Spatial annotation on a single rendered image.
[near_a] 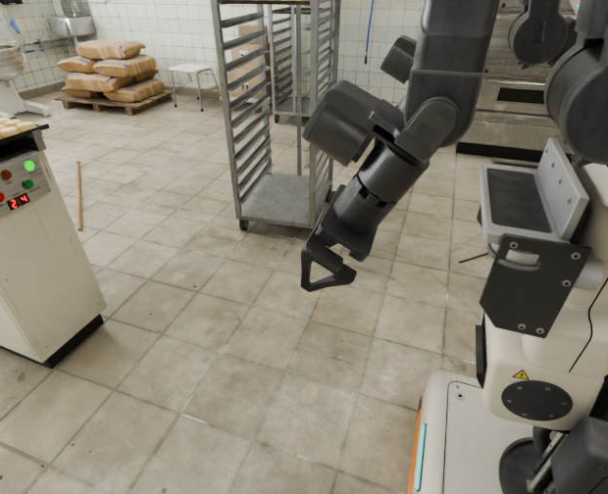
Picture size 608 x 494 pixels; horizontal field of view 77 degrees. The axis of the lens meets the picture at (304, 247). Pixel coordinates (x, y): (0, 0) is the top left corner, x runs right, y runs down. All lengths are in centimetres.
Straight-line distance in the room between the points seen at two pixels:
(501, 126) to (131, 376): 328
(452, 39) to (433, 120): 6
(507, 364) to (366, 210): 41
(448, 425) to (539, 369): 56
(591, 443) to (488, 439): 54
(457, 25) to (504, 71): 331
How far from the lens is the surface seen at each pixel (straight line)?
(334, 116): 39
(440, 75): 36
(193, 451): 152
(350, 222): 43
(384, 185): 40
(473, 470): 122
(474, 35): 36
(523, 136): 382
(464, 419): 128
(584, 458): 77
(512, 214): 62
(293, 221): 224
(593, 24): 37
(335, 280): 44
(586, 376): 76
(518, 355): 74
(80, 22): 634
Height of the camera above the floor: 131
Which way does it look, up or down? 35 degrees down
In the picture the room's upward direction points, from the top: straight up
